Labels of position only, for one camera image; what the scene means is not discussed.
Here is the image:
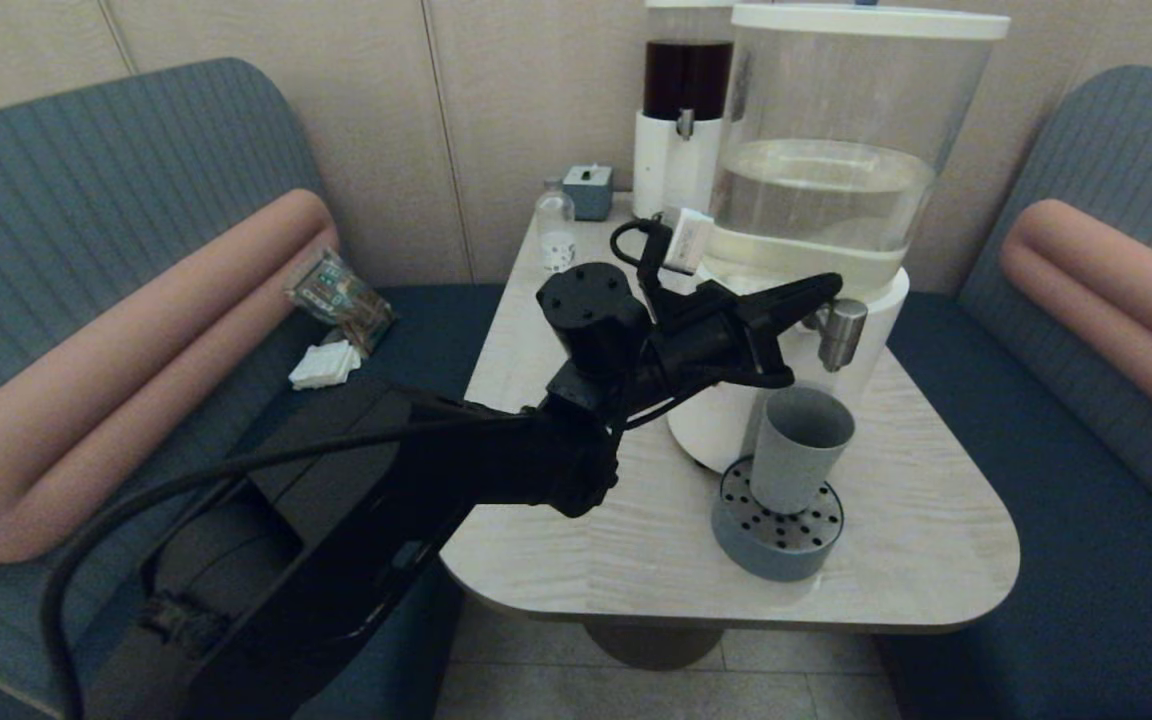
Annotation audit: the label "blue-grey tissue box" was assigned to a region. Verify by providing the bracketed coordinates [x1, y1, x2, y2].
[563, 164, 614, 221]

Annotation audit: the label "small clear plastic bottle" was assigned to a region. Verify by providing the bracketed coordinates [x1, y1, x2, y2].
[534, 178, 577, 273]

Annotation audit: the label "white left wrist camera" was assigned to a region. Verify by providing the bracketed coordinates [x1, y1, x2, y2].
[663, 207, 716, 275]

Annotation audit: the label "large silver dispenser tap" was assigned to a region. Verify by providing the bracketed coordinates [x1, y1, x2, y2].
[802, 298, 869, 373]

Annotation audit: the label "white paper napkins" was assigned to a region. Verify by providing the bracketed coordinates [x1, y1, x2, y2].
[289, 340, 362, 391]

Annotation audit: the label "grey-blue plastic cup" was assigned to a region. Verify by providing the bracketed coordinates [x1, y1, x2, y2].
[750, 387, 856, 516]

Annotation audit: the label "thin black camera cable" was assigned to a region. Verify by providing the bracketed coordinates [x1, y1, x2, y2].
[609, 218, 672, 291]

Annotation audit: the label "dark drink dispenser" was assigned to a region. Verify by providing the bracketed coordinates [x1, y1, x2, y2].
[632, 0, 737, 223]

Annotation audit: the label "large clear water dispenser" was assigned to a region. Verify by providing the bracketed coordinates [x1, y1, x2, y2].
[666, 0, 1011, 476]

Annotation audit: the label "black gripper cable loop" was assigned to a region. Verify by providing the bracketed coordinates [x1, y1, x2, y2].
[711, 362, 796, 391]

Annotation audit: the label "blue upholstered sofa bench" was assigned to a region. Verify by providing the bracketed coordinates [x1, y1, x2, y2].
[0, 56, 507, 720]
[871, 64, 1152, 720]

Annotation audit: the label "clear plastic snack bag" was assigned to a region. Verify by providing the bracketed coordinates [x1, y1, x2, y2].
[285, 248, 399, 357]

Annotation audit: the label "pink bolster cushion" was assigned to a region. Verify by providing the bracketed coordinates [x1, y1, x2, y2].
[999, 198, 1152, 453]
[0, 188, 341, 563]

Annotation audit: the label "grey perforated drip tray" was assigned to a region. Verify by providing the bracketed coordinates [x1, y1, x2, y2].
[712, 455, 846, 583]

